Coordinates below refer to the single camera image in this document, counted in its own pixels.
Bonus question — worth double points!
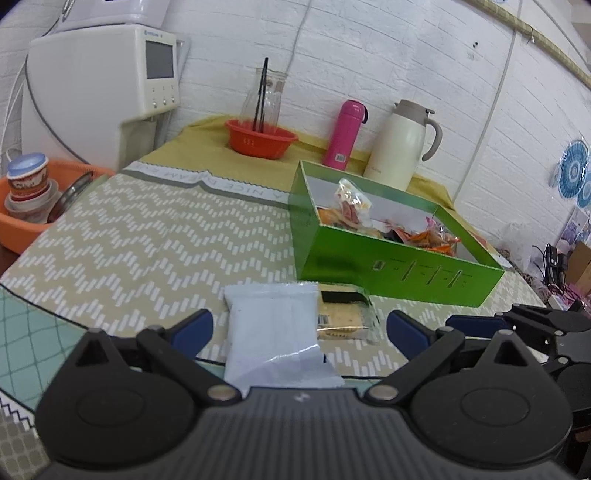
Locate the red plastic basket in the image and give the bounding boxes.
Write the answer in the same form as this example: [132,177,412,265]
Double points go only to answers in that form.
[224,119,298,160]

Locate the beige cracker packet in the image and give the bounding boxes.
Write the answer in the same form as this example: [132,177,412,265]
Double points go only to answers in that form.
[317,284,381,343]

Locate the black chopsticks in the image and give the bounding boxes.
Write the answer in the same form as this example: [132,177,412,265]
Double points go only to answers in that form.
[252,57,269,133]

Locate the glass carafe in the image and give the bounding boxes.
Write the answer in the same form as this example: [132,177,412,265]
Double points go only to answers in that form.
[238,68,287,135]

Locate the green cardboard box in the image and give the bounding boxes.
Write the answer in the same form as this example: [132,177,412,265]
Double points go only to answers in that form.
[288,162,504,307]

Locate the orange cartoon snack packet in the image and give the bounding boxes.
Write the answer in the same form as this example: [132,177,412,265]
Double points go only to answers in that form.
[317,205,372,230]

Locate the blue round wall decoration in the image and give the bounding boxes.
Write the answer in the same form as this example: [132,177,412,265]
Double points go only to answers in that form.
[558,140,589,199]

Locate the white water dispenser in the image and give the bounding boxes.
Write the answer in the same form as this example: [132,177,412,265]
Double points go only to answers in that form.
[21,24,180,171]

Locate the pale blue snack packet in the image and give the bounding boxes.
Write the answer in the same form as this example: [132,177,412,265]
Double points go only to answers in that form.
[224,283,345,395]

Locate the orange plastic basin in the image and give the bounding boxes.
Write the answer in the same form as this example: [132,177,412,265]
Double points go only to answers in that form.
[1,159,114,254]

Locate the yellow tablecloth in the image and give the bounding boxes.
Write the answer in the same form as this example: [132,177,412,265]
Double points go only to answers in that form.
[138,114,456,213]

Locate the pink clear cracker bag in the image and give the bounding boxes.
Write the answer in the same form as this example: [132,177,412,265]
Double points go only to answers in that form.
[335,178,373,221]

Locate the instant noodle cup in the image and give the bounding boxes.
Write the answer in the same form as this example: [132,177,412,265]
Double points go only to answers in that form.
[6,152,49,201]

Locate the white wall water purifier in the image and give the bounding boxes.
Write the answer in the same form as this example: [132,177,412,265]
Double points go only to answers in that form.
[57,0,170,31]

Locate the cream thermal jug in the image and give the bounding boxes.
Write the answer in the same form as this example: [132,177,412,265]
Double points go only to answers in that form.
[363,100,443,191]

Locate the pink thermos bottle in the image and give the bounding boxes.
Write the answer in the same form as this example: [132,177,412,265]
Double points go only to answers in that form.
[322,99,369,170]

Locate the brown cardboard box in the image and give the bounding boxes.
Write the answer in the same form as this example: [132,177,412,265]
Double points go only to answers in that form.
[566,242,591,284]

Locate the clear orange snack bag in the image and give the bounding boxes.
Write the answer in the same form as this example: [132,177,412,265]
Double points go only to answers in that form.
[399,217,462,256]

